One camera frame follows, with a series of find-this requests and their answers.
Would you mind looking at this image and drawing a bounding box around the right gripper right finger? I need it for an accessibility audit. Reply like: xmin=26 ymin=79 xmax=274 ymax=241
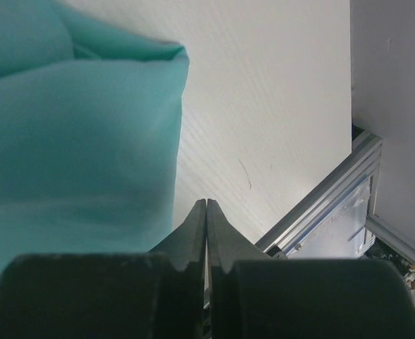
xmin=206 ymin=199 xmax=275 ymax=338

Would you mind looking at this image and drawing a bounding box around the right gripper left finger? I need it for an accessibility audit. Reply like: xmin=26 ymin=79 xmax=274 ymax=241
xmin=151 ymin=199 xmax=206 ymax=338

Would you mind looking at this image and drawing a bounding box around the aluminium rail frame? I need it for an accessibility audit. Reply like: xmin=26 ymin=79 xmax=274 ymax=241
xmin=256 ymin=129 xmax=415 ymax=269

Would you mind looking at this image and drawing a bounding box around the teal t shirt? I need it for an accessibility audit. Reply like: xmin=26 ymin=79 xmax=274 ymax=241
xmin=0 ymin=1 xmax=189 ymax=273

